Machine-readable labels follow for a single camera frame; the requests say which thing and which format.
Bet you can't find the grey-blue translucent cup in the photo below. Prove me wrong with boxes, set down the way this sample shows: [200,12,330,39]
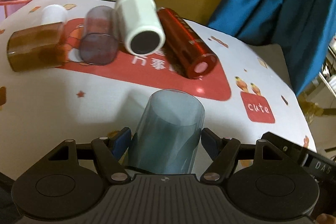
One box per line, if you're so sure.
[127,89,205,174]

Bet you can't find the purple translucent cup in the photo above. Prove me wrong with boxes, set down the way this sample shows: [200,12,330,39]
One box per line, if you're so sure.
[79,6,119,65]

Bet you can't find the white faceted cup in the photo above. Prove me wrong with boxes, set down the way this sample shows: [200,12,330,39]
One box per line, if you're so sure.
[114,0,165,56]

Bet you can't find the brown translucent cup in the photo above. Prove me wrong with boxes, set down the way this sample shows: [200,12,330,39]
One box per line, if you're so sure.
[7,22,67,72]

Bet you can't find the small white cup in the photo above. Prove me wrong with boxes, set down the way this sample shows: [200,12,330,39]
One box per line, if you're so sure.
[41,5,68,25]

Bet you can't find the white patterned tablecloth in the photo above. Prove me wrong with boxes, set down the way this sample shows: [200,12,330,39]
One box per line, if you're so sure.
[1,0,316,179]

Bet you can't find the red metallic bottle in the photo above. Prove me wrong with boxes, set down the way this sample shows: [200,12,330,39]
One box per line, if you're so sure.
[157,8,218,79]

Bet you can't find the blue curtain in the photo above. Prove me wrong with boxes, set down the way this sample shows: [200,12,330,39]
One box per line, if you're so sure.
[208,0,335,94]

